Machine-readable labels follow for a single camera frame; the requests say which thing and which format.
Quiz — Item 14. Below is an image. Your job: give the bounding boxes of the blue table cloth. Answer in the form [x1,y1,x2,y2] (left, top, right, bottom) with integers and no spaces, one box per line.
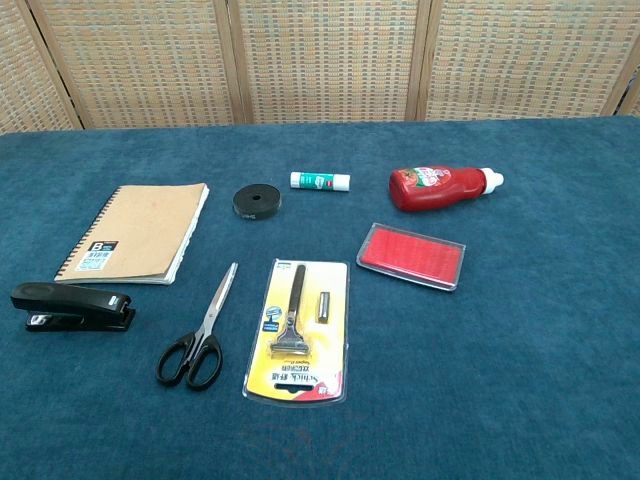
[0,115,640,480]

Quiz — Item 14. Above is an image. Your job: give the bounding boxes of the black handled scissors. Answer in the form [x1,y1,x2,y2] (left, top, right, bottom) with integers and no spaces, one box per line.
[154,261,240,392]

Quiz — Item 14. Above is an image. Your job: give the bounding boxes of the red pad in clear case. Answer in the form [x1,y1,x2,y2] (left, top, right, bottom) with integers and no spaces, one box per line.
[355,222,467,292]

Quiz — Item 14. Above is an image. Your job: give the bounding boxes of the black stapler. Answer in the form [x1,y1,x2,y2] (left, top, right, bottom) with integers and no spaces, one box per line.
[10,282,137,333]

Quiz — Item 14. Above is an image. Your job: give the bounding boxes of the black tape roll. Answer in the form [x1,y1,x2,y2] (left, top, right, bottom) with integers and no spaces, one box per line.
[233,183,283,222]

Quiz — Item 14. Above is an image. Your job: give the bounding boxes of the white green glue stick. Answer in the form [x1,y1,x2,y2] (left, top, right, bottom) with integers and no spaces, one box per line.
[289,171,352,192]

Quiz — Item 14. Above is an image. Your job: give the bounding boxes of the yellow spiral notebook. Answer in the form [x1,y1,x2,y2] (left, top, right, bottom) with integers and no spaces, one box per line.
[53,182,210,286]

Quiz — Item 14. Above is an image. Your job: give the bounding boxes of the razor in yellow blister pack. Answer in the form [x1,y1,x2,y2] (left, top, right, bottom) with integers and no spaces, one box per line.
[242,258,349,405]

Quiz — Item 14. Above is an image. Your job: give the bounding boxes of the woven folding screen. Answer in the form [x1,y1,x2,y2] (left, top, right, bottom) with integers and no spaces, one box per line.
[0,0,640,135]

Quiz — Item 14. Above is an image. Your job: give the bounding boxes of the red ketchup bottle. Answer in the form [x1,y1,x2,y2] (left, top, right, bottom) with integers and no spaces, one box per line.
[388,166,505,213]

